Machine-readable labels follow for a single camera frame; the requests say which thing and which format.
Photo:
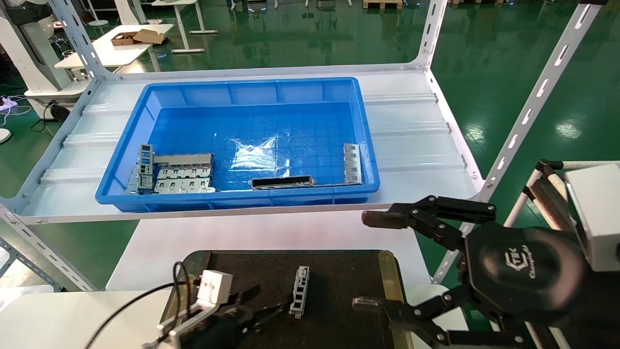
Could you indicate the silver slotted metal part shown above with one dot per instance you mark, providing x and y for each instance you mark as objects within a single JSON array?
[{"x": 352, "y": 165}]

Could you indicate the grey metal shelf rack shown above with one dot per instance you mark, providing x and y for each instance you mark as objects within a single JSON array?
[{"x": 411, "y": 145}]

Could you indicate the white tube frame black joints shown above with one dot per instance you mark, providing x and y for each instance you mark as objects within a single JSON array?
[{"x": 547, "y": 166}]

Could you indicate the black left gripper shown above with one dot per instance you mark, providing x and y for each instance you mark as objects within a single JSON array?
[{"x": 223, "y": 329}]

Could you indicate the white desk with T-leg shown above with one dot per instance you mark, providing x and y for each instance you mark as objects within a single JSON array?
[{"x": 182, "y": 24}]

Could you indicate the long grey metal part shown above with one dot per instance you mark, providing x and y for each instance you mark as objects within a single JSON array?
[
  {"x": 184, "y": 159},
  {"x": 183, "y": 172},
  {"x": 183, "y": 185}
]

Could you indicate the open cardboard box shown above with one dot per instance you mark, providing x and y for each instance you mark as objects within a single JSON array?
[{"x": 123, "y": 39}]

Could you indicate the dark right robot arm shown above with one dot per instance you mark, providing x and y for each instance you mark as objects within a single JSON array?
[{"x": 600, "y": 310}]

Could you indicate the flat cardboard box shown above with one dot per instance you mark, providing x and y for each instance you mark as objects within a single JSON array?
[{"x": 150, "y": 36}]

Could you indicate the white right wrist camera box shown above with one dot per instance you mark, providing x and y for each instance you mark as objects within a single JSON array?
[{"x": 598, "y": 213}]

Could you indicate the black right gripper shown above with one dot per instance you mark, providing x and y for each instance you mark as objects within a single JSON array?
[{"x": 523, "y": 271}]

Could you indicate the black round floor device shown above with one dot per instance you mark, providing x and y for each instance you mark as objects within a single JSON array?
[{"x": 60, "y": 112}]

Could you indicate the black tray container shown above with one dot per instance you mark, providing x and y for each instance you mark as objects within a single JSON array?
[{"x": 339, "y": 281}]

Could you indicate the large blue plastic bin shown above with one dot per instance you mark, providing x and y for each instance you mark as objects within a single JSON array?
[{"x": 290, "y": 121}]

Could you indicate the wooden pallet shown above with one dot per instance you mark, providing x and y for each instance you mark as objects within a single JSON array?
[{"x": 382, "y": 4}]

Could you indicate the white robot column stand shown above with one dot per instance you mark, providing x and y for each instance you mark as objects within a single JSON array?
[{"x": 29, "y": 58}]

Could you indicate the black long metal part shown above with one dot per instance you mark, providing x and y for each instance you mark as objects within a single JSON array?
[{"x": 281, "y": 182}]

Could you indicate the white power strip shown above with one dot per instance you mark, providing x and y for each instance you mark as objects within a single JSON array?
[{"x": 6, "y": 103}]

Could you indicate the clear plastic film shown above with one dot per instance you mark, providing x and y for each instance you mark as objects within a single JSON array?
[{"x": 256, "y": 155}]

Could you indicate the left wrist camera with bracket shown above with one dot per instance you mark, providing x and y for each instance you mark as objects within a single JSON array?
[{"x": 213, "y": 287}]

